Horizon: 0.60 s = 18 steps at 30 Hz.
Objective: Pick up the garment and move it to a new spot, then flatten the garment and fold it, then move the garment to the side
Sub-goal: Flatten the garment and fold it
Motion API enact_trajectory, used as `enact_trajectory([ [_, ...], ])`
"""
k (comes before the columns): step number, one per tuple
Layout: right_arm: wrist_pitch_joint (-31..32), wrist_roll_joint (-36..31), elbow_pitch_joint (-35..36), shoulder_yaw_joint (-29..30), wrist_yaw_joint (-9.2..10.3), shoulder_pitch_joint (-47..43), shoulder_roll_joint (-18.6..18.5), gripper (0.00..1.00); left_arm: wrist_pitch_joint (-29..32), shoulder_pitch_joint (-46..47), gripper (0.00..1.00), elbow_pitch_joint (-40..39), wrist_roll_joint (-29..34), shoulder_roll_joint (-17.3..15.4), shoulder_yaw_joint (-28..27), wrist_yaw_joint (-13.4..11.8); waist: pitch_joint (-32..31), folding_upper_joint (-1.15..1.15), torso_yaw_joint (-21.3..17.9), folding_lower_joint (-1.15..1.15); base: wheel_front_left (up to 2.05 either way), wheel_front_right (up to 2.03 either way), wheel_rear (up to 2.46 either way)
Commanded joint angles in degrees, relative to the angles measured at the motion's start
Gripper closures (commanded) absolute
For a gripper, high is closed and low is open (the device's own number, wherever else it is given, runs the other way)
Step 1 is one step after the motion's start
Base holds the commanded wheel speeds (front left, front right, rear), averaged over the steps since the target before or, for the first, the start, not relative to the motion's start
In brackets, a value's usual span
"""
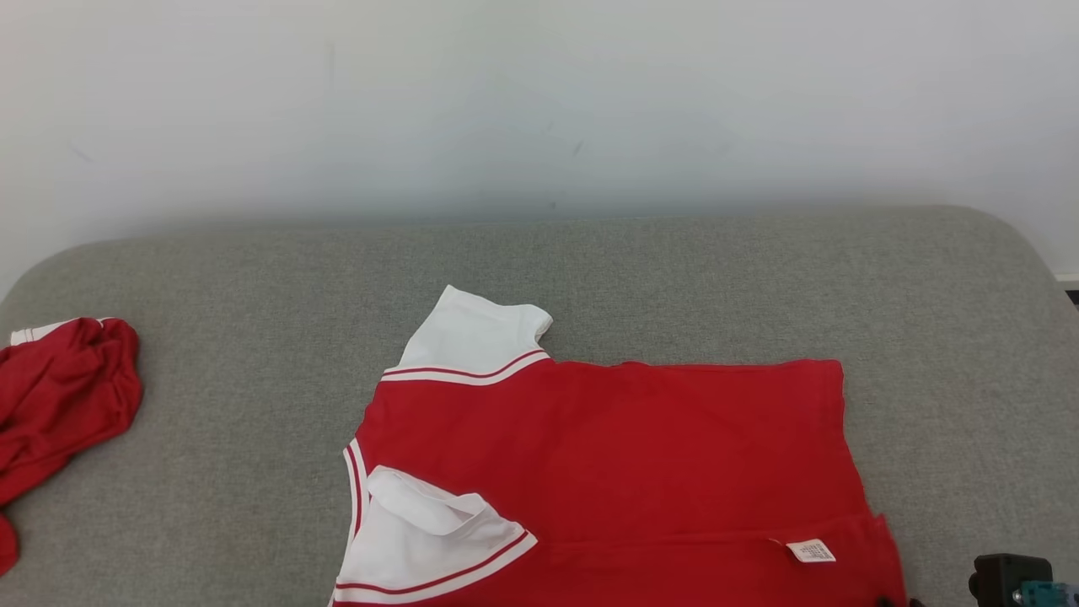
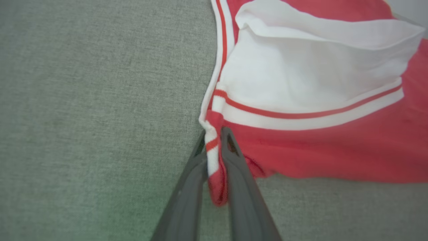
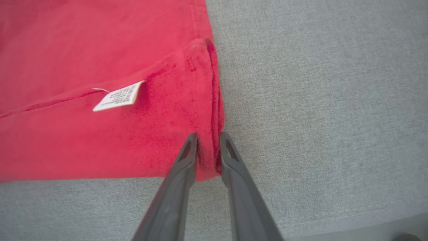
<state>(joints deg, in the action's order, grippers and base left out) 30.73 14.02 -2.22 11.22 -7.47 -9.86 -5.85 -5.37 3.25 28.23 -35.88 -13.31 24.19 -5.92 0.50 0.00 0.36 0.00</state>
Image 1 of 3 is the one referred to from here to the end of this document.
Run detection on red shorts with white trim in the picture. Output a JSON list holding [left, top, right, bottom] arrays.
[[0, 317, 143, 579]]

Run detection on red jersey with white sleeves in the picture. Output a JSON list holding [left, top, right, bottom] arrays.
[[329, 285, 910, 607]]

